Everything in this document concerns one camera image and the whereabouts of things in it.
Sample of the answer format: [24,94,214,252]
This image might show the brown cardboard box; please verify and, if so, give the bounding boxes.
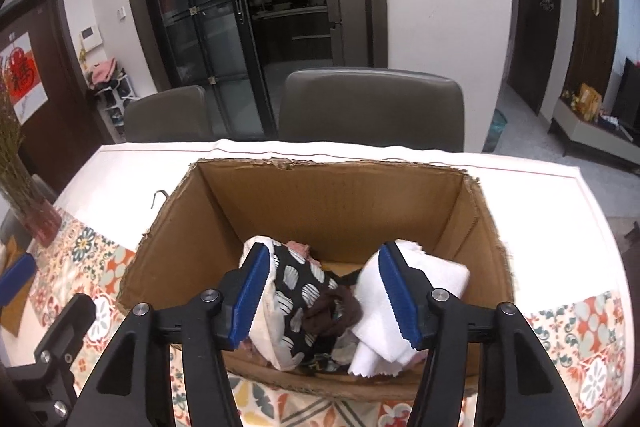
[117,157,516,403]

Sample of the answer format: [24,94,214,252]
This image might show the dark wooden door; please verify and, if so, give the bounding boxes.
[506,0,563,116]

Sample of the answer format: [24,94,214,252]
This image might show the patterned white tablecloth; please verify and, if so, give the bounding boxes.
[0,139,640,427]

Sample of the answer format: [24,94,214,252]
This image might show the black glass sliding door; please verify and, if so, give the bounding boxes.
[120,0,388,140]

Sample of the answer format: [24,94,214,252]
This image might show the grey dining chair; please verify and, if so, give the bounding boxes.
[277,67,466,154]
[122,85,213,144]

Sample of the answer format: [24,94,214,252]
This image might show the wooden wardrobe with gold handles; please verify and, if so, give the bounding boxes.
[562,0,623,108]

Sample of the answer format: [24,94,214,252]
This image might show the white television cabinet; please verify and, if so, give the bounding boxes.
[547,99,640,172]

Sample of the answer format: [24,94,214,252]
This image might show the vase with dried flowers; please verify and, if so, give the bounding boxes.
[0,52,63,243]

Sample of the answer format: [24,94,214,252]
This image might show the dark brown hair band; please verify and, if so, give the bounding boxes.
[300,284,362,340]

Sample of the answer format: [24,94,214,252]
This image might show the red wall poster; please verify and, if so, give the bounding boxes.
[0,32,48,125]

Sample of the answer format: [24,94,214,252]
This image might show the white wall intercom panel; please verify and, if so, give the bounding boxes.
[80,26,104,52]

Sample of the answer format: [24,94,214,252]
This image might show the white cloth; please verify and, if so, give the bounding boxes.
[347,239,473,378]

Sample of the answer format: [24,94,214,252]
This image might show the black television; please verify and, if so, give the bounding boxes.
[611,57,640,132]

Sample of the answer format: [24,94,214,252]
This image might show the yellow brown flat box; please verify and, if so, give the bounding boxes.
[0,287,36,337]

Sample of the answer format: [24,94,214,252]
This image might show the pink cloth item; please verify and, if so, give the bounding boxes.
[90,61,118,85]

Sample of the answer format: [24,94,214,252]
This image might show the white shoe rack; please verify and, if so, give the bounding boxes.
[92,74,141,142]

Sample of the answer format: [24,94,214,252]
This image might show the black white-dotted cloth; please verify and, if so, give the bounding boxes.
[239,236,341,370]

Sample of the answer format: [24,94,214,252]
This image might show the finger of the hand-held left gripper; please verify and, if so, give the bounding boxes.
[35,293,97,415]
[0,253,37,309]

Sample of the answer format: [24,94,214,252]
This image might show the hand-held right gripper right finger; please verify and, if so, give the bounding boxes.
[377,241,583,427]

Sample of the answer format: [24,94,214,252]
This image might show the pink fluffy cloth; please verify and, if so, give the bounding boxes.
[287,241,321,265]

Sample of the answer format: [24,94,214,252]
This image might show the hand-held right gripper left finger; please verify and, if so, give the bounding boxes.
[65,242,273,427]

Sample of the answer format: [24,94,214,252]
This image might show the yellow bags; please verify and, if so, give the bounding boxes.
[575,83,603,122]

